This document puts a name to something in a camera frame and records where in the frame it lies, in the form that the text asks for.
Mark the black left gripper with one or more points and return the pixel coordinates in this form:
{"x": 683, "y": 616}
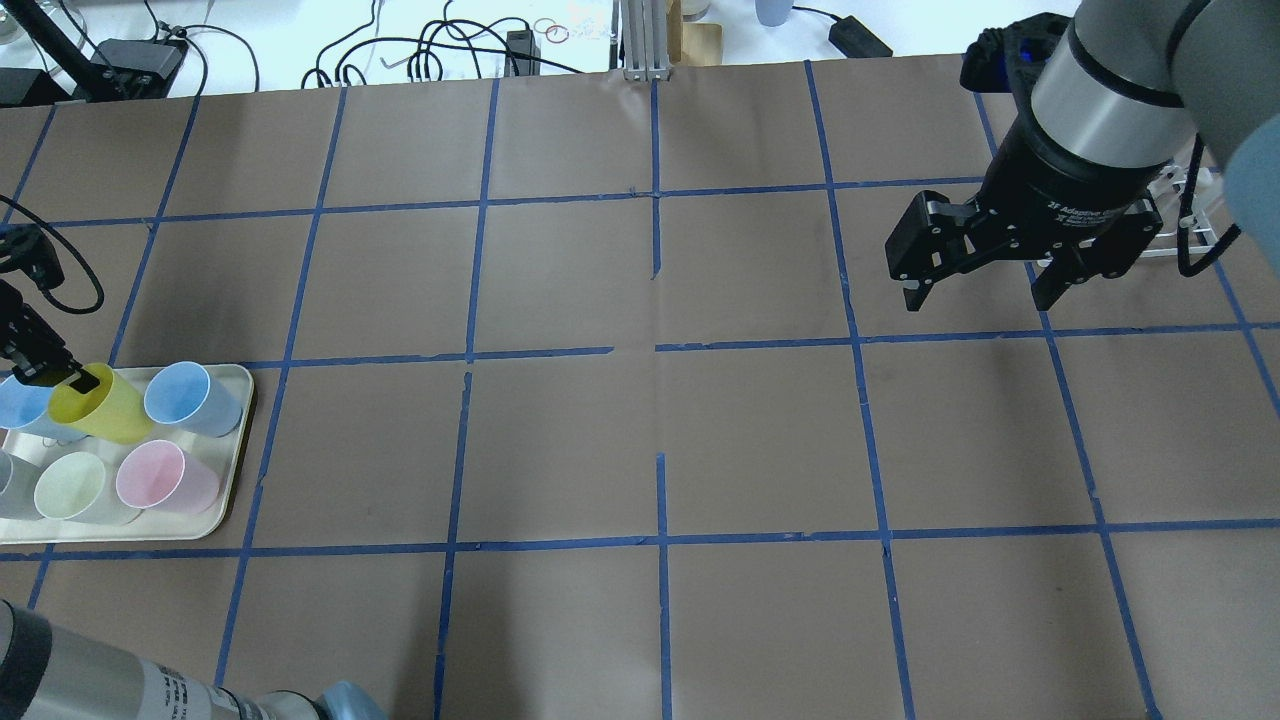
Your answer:
{"x": 33, "y": 349}

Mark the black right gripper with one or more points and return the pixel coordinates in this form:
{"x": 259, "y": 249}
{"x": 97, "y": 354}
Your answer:
{"x": 1050, "y": 182}

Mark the yellow plastic cup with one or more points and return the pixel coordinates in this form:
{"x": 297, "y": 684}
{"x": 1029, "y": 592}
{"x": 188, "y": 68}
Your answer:
{"x": 113, "y": 412}

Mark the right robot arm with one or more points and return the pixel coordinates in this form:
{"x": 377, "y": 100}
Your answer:
{"x": 1216, "y": 63}

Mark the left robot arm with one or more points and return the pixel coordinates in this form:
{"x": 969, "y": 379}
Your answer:
{"x": 95, "y": 452}

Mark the blue plastic cup near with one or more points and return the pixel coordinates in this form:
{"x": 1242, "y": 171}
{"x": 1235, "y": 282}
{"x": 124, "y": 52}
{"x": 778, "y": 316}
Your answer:
{"x": 25, "y": 409}

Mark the blue plastic cup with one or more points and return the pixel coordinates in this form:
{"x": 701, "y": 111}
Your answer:
{"x": 25, "y": 409}
{"x": 187, "y": 396}

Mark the blue plastic cup far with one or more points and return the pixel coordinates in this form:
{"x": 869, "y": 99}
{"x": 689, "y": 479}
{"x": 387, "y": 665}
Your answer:
{"x": 187, "y": 396}

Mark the cream plastic cup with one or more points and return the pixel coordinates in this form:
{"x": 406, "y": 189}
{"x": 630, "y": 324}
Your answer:
{"x": 80, "y": 487}

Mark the pink plastic cup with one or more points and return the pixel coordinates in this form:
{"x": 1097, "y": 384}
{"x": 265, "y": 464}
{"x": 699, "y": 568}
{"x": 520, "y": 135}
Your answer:
{"x": 161, "y": 476}

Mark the grey plastic cup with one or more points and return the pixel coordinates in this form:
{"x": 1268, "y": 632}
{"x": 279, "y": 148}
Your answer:
{"x": 19, "y": 479}

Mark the light blue cup on desk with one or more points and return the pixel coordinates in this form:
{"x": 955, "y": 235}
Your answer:
{"x": 772, "y": 13}

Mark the black power adapter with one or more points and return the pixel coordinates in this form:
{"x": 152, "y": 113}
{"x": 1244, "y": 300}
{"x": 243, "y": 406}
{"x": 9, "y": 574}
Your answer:
{"x": 849, "y": 36}

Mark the wooden mug tree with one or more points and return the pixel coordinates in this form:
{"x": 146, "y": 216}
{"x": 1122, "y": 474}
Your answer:
{"x": 692, "y": 42}

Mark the white wire cup rack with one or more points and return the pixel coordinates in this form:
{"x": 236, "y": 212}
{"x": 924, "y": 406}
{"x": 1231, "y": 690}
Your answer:
{"x": 1167, "y": 190}

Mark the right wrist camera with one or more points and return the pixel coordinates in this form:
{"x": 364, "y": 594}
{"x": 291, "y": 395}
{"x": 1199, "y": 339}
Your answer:
{"x": 1001, "y": 59}

